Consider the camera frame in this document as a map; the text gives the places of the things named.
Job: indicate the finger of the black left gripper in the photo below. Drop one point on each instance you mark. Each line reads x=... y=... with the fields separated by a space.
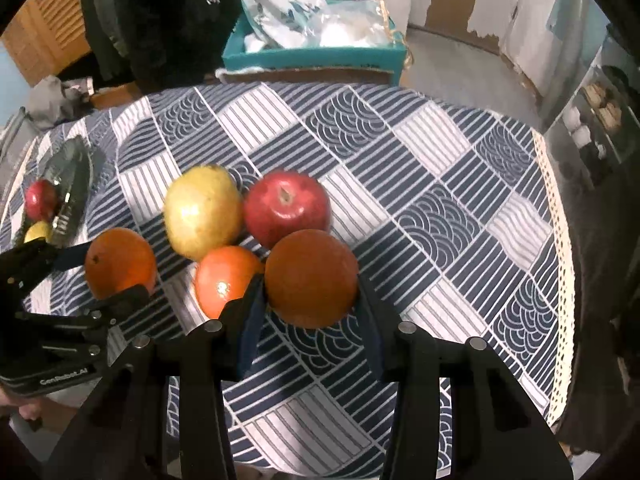
x=105 y=312
x=24 y=267

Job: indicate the white printed plastic bag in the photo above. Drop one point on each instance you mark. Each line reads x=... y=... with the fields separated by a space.
x=285 y=5

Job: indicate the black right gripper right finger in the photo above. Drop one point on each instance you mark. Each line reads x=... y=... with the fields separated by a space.
x=401 y=353

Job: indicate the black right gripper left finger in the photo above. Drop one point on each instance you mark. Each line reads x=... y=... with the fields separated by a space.
x=215 y=352

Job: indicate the orange left of group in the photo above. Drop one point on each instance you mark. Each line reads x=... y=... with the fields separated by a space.
x=118 y=259

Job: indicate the left hand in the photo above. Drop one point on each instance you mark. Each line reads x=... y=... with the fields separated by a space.
x=29 y=409

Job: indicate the grey crumpled cloth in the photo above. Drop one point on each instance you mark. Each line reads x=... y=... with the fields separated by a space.
x=54 y=101

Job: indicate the teal storage box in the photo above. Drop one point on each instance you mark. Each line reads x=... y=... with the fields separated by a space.
x=357 y=42

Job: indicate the blue white patterned tablecloth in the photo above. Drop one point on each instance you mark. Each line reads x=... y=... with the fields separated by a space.
x=452 y=212

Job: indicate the large orange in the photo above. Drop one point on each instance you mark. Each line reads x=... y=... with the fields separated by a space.
x=311 y=279

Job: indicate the black hanging clothes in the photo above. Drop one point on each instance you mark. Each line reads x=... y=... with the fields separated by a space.
x=158 y=44

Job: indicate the yellow-green pear in plate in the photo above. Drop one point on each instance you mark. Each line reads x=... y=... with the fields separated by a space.
x=41 y=230

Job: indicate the yellow pear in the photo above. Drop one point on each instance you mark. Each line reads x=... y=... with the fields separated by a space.
x=203 y=210

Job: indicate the wooden louvered cabinet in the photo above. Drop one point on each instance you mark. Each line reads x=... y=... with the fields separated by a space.
x=45 y=37

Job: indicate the red apple in plate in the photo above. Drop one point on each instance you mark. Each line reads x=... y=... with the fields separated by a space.
x=41 y=201

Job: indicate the clear glass plate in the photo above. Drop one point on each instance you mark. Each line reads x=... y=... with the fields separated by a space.
x=70 y=171

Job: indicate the small tangerine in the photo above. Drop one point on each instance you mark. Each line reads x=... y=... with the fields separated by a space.
x=223 y=275

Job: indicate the shoe rack with shoes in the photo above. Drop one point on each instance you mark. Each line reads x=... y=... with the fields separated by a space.
x=597 y=129

